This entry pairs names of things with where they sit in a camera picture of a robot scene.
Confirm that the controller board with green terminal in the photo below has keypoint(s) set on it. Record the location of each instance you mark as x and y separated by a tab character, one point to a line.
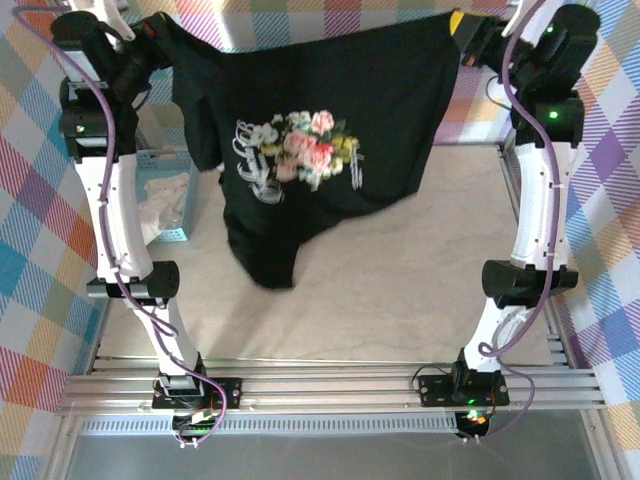
195	429

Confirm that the blue plastic basket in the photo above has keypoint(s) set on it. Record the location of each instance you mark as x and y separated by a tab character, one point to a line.
167	162

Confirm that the white cloth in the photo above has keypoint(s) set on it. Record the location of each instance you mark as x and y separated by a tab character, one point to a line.
160	200

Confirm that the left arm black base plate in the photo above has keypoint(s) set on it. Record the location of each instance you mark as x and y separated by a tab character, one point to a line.
225	390

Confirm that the black printed t-shirt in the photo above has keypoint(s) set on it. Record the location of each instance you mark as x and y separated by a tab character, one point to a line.
350	80

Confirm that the aluminium mounting rail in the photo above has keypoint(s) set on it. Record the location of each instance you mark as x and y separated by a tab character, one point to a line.
325	390

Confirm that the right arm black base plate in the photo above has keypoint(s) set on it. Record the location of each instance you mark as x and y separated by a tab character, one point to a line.
435	390

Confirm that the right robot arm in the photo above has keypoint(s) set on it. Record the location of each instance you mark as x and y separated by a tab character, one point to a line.
537	200

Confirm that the controller board with orange part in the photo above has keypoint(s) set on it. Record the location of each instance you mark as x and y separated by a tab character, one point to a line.
475	420

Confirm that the aluminium frame leg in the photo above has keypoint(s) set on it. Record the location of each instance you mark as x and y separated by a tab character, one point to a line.
602	450
62	450

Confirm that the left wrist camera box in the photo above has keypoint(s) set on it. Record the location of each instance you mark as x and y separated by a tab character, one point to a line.
115	17

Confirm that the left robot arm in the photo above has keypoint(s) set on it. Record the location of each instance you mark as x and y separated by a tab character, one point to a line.
120	210

